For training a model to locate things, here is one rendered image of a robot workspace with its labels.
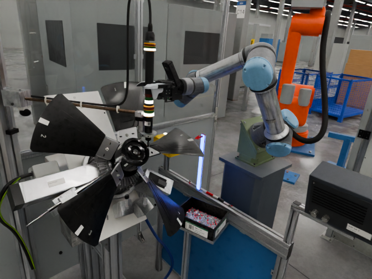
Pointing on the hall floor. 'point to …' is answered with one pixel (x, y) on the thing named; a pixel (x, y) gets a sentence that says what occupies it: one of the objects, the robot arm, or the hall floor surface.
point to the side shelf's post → (81, 261)
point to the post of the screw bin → (186, 255)
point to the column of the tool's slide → (13, 172)
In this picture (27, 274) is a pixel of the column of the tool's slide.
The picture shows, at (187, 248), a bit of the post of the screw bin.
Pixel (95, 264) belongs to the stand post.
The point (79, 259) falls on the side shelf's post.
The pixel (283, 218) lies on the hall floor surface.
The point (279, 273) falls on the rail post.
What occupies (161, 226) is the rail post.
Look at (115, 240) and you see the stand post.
